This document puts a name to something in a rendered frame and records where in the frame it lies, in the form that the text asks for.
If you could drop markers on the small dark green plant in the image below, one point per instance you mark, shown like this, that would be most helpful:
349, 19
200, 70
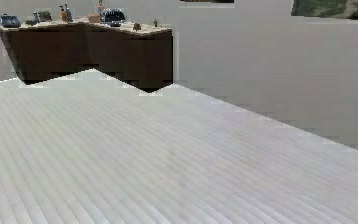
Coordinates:
45, 16

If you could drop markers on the tan box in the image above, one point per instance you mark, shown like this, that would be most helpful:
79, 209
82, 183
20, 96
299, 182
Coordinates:
94, 18

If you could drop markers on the dark brown kitchen counter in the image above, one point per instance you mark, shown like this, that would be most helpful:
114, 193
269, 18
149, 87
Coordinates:
87, 53

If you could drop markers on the grey bottle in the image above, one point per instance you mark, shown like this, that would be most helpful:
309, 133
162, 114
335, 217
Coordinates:
68, 14

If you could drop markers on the small green object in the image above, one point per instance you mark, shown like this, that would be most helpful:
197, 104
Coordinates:
155, 23

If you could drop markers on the small grey bowl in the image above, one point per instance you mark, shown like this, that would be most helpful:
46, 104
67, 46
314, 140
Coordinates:
31, 22

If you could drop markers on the orange bottle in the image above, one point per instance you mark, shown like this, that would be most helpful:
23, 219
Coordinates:
62, 14

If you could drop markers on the small brown object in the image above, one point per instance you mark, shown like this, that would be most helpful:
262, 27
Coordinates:
137, 26

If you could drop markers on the dark blue pot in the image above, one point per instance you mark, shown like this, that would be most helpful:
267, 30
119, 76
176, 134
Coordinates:
9, 21

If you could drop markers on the window with green view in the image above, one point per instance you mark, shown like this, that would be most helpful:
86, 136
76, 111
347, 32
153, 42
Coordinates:
330, 8

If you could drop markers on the small orange statuette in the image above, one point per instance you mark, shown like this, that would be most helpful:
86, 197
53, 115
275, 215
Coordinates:
101, 6

